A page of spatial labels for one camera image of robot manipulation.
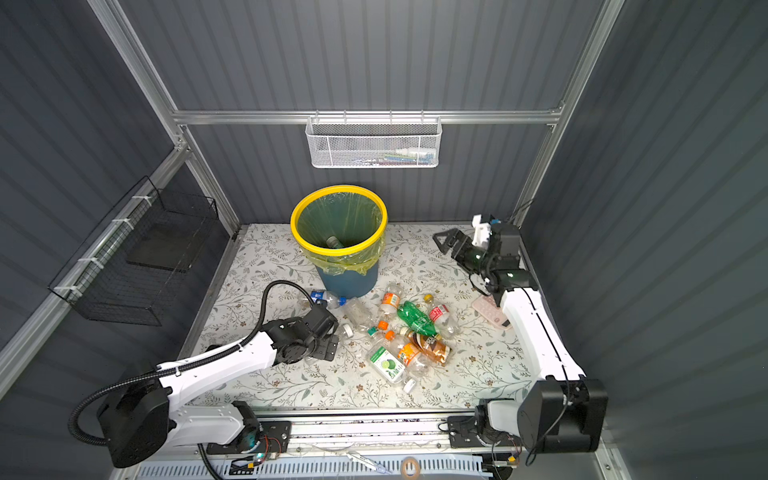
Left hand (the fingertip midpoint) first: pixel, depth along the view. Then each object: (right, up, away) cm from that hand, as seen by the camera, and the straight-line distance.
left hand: (320, 340), depth 84 cm
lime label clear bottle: (+20, -6, -3) cm, 21 cm away
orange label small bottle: (+20, +10, +9) cm, 25 cm away
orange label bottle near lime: (+25, -4, -2) cm, 25 cm away
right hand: (+35, +27, -7) cm, 45 cm away
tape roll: (+26, -26, -14) cm, 39 cm away
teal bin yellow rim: (+3, +33, +17) cm, 37 cm away
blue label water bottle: (0, +10, +14) cm, 17 cm away
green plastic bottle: (+28, +5, +7) cm, 30 cm away
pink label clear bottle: (+35, +7, +5) cm, 36 cm away
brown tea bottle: (+32, -1, -2) cm, 32 cm away
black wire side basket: (-43, +21, -12) cm, 50 cm away
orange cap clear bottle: (+20, 0, +3) cm, 20 cm away
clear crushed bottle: (+10, +6, +12) cm, 17 cm away
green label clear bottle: (+1, +29, +15) cm, 32 cm away
